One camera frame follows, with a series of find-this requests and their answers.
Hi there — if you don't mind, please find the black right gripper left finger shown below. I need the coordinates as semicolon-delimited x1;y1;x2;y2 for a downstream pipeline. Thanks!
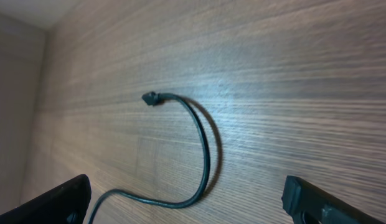
0;174;92;224

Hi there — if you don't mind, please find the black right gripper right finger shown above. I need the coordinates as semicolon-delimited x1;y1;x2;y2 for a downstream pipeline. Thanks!
282;175;383;224

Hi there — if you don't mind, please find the black usb cable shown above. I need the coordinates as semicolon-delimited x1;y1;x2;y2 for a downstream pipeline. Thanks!
87;91;212;224

